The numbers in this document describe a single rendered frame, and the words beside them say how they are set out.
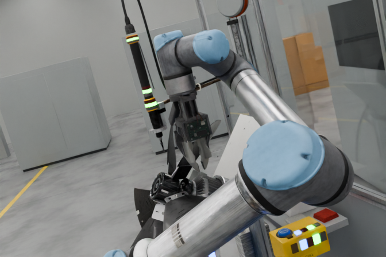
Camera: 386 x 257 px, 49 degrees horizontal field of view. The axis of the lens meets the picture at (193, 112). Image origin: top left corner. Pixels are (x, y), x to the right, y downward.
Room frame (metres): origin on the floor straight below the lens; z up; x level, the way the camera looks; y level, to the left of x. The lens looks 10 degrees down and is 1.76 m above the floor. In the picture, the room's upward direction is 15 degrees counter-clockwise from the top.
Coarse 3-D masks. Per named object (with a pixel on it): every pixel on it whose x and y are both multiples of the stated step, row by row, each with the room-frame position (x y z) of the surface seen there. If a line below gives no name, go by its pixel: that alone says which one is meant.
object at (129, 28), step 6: (126, 18) 1.57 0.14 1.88; (126, 24) 1.57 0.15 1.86; (132, 24) 1.58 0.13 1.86; (126, 30) 1.57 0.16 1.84; (132, 30) 1.56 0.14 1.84; (150, 114) 1.56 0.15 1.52; (156, 114) 1.57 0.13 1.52; (150, 120) 1.57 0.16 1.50; (156, 120) 1.56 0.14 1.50; (156, 126) 1.56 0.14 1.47
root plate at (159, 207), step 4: (156, 204) 1.66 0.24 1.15; (160, 204) 1.65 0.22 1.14; (156, 208) 1.65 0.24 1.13; (160, 208) 1.64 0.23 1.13; (164, 208) 1.64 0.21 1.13; (156, 212) 1.64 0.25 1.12; (160, 212) 1.63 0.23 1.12; (152, 216) 1.63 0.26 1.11; (156, 216) 1.63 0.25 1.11; (160, 216) 1.62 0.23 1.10
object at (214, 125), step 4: (216, 120) 1.61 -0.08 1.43; (220, 120) 1.67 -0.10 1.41; (212, 124) 1.58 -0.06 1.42; (216, 124) 1.65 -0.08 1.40; (212, 128) 1.63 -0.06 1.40; (216, 128) 1.68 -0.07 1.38; (212, 132) 1.66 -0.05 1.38; (212, 136) 1.69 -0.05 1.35; (192, 144) 1.54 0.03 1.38; (196, 148) 1.63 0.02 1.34; (196, 152) 1.66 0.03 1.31; (196, 156) 1.68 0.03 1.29; (180, 160) 1.59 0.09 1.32; (184, 160) 1.62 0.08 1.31; (180, 164) 1.62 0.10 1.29; (184, 164) 1.65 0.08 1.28; (188, 164) 1.67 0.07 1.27
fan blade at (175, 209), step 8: (176, 200) 1.53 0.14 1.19; (184, 200) 1.50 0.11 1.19; (192, 200) 1.47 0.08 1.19; (200, 200) 1.44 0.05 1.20; (168, 208) 1.49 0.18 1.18; (176, 208) 1.45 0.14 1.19; (184, 208) 1.42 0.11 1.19; (192, 208) 1.40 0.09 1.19; (168, 216) 1.43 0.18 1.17; (176, 216) 1.40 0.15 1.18; (168, 224) 1.38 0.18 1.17
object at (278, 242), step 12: (288, 228) 1.32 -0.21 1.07; (300, 228) 1.30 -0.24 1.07; (324, 228) 1.27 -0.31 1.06; (276, 240) 1.28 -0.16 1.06; (288, 240) 1.25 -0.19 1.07; (300, 240) 1.25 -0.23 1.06; (276, 252) 1.30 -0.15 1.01; (288, 252) 1.24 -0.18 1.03; (300, 252) 1.25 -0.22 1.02; (312, 252) 1.26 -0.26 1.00; (324, 252) 1.27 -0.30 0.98
